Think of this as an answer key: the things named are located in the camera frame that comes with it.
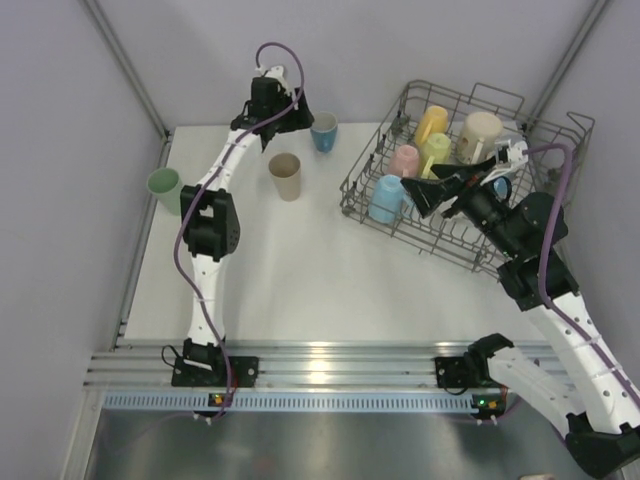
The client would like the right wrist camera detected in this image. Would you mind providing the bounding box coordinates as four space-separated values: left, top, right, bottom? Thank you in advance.
492 139 529 178

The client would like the dark blue mug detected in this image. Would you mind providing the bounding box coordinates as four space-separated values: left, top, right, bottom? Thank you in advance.
310 111 338 153

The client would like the green tumbler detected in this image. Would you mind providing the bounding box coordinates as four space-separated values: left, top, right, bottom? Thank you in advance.
147 167 183 216

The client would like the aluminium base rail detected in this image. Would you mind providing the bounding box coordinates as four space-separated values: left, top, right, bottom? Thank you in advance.
84 339 576 391

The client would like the perforated cable tray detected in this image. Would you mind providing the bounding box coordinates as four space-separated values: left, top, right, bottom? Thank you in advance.
103 391 504 414

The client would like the grey wire dish rack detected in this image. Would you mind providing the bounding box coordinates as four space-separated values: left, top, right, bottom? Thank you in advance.
340 78 597 281

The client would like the light blue mug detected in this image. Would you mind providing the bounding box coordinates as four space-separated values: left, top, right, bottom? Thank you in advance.
368 175 414 225

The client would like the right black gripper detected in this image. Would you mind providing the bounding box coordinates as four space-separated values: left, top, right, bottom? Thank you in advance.
402 154 522 259

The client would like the beige tumbler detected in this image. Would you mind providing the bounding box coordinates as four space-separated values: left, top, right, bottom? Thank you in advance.
268 153 301 202

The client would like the pale yellow-green mug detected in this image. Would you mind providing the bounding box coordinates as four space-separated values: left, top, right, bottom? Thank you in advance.
420 133 451 179

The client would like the pink mug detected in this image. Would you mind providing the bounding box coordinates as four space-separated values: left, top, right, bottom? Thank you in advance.
387 144 420 178

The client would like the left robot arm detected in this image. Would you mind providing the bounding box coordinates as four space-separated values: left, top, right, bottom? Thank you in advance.
171 66 313 389

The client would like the white mug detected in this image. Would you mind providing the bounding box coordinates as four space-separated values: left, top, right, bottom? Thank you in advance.
439 206 464 221

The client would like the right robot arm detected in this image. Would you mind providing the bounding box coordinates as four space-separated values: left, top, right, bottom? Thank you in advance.
401 159 639 479

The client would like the yellow mug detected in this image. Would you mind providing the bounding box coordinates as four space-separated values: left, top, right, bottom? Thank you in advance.
414 105 449 147

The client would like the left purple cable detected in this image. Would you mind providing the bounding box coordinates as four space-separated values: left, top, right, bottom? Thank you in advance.
172 42 306 419

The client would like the blue butterfly mug orange inside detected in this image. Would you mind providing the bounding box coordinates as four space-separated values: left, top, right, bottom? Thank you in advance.
491 176 512 202

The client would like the floral cream mug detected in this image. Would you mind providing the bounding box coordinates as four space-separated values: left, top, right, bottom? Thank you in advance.
456 111 503 165

